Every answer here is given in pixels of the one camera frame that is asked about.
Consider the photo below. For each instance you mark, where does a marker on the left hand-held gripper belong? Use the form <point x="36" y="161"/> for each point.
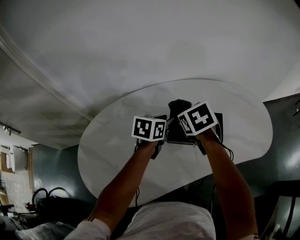
<point x="147" y="127"/>

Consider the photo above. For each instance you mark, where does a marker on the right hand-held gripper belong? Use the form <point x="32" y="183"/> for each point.
<point x="199" y="117"/>

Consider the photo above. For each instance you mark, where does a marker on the black rectangular box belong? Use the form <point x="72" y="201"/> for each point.
<point x="174" y="135"/>

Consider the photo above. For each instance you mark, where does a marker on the dark grey fluffy cloth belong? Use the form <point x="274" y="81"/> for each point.
<point x="179" y="106"/>

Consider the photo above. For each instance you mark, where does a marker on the person's right forearm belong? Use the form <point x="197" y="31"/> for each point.
<point x="229" y="187"/>

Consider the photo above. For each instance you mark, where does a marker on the person's left forearm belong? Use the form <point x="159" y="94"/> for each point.
<point x="122" y="185"/>

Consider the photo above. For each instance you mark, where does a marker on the blue-grey chair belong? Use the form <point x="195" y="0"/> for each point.
<point x="297" y="107"/>

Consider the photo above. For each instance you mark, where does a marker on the person's white shirt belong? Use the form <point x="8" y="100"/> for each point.
<point x="168" y="222"/>

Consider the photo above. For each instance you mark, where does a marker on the black framed chair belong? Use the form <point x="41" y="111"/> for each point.
<point x="284" y="211"/>

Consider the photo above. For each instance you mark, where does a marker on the black bag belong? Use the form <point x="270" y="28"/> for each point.
<point x="54" y="204"/>

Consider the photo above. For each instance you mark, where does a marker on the ceiling track light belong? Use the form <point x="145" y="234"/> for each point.
<point x="9" y="129"/>

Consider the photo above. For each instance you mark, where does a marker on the small red object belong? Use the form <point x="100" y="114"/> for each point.
<point x="30" y="207"/>

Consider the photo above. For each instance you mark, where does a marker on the grey plastic wrap bundle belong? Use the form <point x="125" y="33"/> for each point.
<point x="42" y="230"/>

